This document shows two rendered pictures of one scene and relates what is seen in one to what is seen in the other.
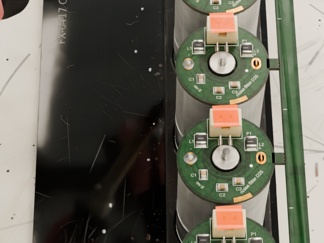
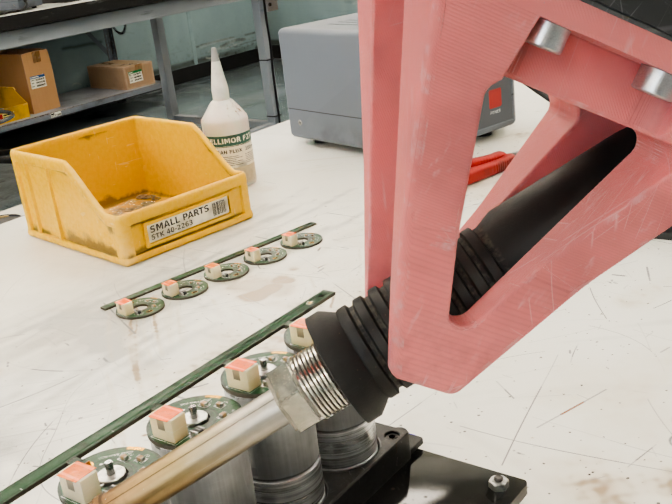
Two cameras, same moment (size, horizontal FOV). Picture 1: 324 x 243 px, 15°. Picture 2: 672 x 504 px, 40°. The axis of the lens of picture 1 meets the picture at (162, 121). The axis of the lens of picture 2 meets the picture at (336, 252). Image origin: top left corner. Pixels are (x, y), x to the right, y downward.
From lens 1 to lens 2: 0.37 m
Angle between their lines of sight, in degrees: 92
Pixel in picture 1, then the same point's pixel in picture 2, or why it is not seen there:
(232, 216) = (301, 322)
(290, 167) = (229, 357)
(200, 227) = not seen: hidden behind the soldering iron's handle
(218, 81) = (213, 410)
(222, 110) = (238, 367)
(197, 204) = not seen: hidden behind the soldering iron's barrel
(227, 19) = (159, 413)
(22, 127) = not seen: outside the picture
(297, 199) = (245, 343)
